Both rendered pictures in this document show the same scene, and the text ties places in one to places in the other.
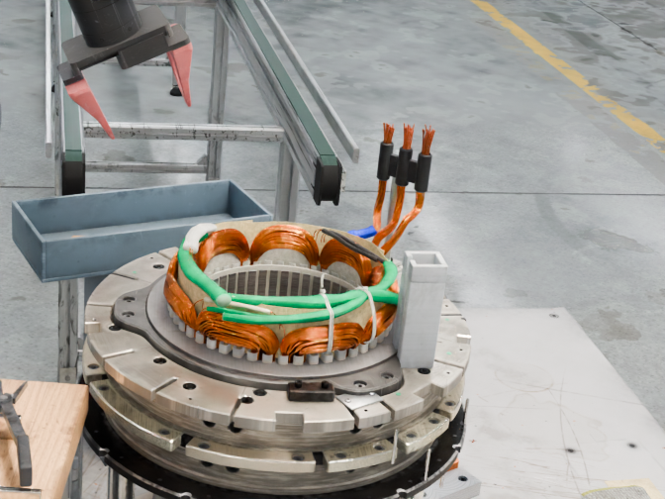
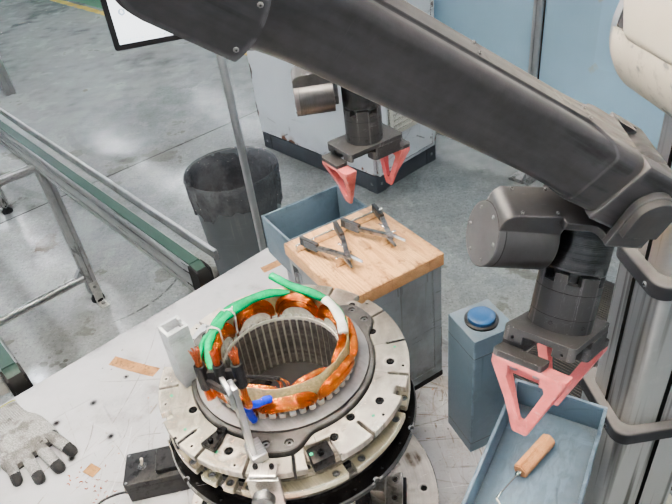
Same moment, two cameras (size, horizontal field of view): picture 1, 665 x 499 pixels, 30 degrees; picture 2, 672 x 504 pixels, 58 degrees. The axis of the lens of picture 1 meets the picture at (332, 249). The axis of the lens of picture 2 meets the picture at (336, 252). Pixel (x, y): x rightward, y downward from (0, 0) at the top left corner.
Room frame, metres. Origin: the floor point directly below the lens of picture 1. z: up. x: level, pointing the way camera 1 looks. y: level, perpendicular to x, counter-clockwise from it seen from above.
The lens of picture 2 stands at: (1.46, -0.11, 1.66)
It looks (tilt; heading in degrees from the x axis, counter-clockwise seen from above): 36 degrees down; 155
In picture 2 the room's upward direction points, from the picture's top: 7 degrees counter-clockwise
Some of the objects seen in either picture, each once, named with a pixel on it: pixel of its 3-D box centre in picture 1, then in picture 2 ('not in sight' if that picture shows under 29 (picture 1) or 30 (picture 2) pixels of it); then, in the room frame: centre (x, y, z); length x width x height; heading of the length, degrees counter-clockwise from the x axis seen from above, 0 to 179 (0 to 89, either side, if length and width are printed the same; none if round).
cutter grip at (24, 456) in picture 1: (24, 460); (309, 243); (0.69, 0.19, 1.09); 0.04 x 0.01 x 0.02; 18
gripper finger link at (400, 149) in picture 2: not in sight; (381, 161); (0.70, 0.33, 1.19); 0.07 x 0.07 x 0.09; 5
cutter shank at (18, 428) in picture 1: (13, 421); (333, 252); (0.73, 0.21, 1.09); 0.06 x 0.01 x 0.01; 28
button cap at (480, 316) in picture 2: not in sight; (481, 316); (0.95, 0.34, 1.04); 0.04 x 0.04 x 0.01
